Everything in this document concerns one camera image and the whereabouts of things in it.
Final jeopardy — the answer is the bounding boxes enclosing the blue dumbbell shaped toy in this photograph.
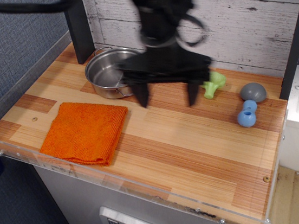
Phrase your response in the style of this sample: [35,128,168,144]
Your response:
[237,100,257,127]

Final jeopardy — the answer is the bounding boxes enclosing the orange cloth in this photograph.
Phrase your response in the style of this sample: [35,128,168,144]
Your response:
[40,103,128,166]

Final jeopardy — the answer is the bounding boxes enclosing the stainless steel pot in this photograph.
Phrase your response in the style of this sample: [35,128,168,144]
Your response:
[85,47,139,99]

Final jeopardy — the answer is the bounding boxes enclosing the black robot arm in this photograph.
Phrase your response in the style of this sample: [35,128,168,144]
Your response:
[118,0,211,107]

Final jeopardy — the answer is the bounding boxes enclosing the grey half dome toy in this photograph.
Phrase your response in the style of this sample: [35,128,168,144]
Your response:
[239,82,267,103]

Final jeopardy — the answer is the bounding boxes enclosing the dark left vertical post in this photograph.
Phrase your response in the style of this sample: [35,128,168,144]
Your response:
[64,0,95,64]

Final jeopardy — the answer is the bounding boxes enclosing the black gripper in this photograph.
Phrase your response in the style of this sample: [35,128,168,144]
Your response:
[117,43,212,108]

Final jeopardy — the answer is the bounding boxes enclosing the silver cabinet with button panel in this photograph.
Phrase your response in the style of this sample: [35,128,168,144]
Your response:
[33,140,251,224]

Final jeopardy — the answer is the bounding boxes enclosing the green toy broccoli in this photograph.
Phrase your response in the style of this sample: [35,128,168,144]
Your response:
[201,71,226,100]

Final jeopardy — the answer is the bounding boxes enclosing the black braided cable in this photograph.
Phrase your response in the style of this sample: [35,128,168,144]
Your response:
[0,0,91,20]

